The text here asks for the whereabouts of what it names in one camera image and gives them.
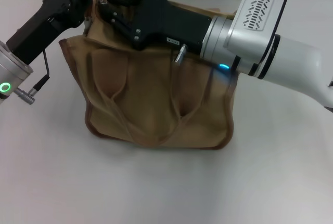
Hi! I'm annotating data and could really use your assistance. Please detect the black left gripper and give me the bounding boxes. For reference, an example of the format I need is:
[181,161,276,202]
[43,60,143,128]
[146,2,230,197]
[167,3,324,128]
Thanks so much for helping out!
[6,0,95,64]

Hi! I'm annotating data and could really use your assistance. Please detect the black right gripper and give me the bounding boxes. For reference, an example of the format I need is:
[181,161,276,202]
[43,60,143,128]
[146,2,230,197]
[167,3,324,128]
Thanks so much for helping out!
[99,0,213,52]

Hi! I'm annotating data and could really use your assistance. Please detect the khaki canvas food bag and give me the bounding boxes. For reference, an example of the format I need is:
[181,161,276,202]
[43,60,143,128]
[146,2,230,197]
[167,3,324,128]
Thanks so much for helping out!
[58,0,239,151]

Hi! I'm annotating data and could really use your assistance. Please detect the left gripper cable with plug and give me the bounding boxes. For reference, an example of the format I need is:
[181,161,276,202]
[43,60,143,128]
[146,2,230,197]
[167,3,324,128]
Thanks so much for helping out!
[14,49,50,106]

